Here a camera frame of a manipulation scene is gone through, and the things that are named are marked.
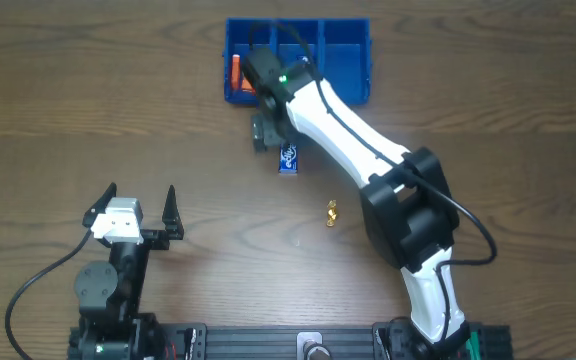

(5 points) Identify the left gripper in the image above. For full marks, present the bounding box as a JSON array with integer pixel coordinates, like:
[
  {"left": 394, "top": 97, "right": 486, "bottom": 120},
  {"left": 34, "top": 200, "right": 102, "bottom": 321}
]
[{"left": 81, "top": 182, "right": 185, "bottom": 251}]

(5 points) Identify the gold wrapped candy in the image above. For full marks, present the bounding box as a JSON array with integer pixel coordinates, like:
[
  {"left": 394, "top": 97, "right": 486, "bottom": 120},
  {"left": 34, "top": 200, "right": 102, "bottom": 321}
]
[{"left": 324, "top": 199, "right": 340, "bottom": 229}]

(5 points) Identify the blue tray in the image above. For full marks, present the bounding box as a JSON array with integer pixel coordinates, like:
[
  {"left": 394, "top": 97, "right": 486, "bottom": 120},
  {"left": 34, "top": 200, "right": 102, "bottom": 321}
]
[{"left": 223, "top": 18, "right": 372, "bottom": 107}]

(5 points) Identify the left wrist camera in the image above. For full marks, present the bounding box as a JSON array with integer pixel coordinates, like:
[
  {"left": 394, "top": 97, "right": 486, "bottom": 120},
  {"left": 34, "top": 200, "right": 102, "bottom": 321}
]
[{"left": 90, "top": 196, "right": 145, "bottom": 246}]

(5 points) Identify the black cable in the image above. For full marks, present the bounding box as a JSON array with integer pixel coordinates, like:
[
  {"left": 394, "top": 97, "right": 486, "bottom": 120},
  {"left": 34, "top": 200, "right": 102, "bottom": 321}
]
[
  {"left": 247, "top": 19, "right": 498, "bottom": 341},
  {"left": 4, "top": 229, "right": 94, "bottom": 360}
]

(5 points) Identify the mounting rail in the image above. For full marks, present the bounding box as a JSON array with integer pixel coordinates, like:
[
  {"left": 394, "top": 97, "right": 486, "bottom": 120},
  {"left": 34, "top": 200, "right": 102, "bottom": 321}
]
[{"left": 67, "top": 323, "right": 514, "bottom": 360}]

